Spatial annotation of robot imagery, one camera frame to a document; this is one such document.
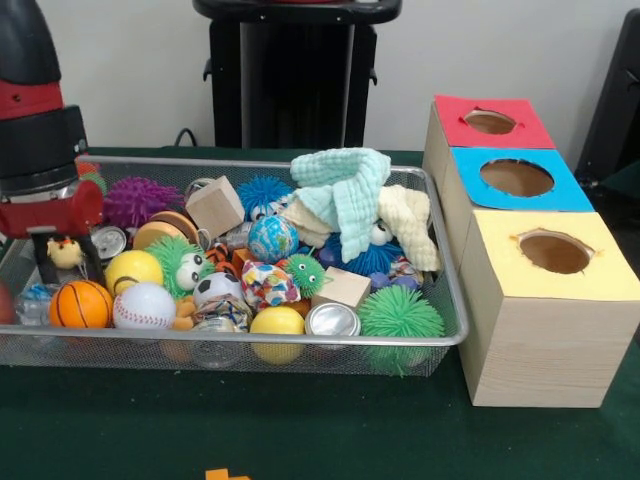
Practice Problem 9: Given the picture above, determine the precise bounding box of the yellow duck toy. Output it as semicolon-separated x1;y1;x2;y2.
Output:
47;235;85;269

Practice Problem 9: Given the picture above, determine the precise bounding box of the cream muslin cloth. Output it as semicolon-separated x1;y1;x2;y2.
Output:
278;185;441;273

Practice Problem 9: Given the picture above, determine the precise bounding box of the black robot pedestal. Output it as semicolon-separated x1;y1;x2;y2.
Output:
193;0;402;151

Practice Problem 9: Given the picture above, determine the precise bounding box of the wooden box with three holes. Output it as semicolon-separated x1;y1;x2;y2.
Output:
421;95;640;408

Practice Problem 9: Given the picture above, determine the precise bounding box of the clear plastic packet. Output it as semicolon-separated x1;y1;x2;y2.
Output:
15;283;59;326

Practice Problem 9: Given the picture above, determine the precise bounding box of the purple spiky toy with eyes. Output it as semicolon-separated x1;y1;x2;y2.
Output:
103;177;184;229

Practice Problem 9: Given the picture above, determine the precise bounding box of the yellow smiley ball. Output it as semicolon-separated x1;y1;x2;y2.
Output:
105;250;164;297

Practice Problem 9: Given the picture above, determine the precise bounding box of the plain wooden cube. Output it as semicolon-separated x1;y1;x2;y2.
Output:
186;176;246;239

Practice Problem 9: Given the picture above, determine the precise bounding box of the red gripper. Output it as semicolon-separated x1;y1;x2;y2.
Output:
0;180;106;285

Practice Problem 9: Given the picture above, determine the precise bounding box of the black can with silver top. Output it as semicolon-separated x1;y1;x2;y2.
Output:
92;226;129;259

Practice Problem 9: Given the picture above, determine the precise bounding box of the white baseball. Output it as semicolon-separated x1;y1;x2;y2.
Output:
113;282;177;331

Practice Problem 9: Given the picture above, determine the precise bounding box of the toy hamburger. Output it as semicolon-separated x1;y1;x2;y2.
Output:
133;210;199;251

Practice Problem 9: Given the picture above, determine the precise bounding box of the mint green cloth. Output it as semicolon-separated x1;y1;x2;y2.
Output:
290;148;392;263

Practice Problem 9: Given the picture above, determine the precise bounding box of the clear mesh bin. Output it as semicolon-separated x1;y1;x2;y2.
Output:
0;155;469;378

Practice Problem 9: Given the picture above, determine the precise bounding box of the dark green tablecloth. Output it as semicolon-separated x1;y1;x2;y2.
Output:
0;145;640;480

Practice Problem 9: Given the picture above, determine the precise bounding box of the green spiky ball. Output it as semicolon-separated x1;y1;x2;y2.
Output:
357;285;446;376
145;235;216;299

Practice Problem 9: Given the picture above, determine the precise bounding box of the small orange basketball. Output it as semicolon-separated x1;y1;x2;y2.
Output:
49;280;114;329

